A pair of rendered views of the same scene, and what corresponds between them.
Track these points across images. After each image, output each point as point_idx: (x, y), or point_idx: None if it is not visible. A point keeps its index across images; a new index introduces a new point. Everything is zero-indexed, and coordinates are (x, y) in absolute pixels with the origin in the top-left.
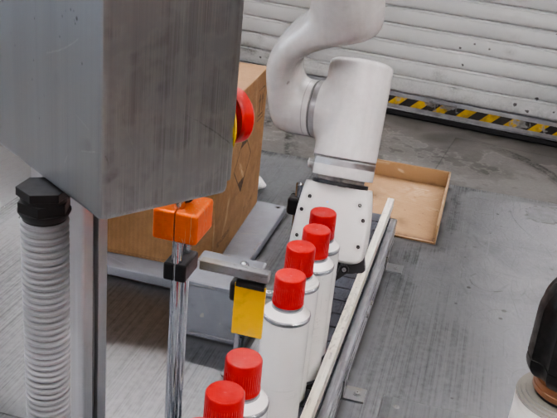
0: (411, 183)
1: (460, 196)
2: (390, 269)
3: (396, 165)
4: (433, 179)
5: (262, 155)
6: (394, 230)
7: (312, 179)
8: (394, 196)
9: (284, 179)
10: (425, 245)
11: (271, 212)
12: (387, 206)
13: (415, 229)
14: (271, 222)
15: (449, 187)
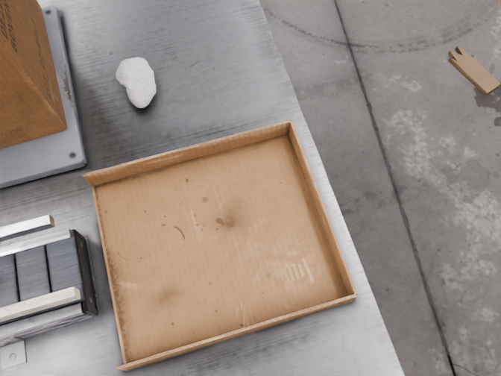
0: (317, 248)
1: (338, 330)
2: (4, 353)
3: (322, 211)
4: (342, 274)
5: (255, 48)
6: (80, 316)
7: (225, 133)
8: (246, 251)
9: (198, 109)
10: (115, 359)
11: (51, 157)
12: (35, 301)
13: (153, 326)
14: (21, 172)
15: (358, 301)
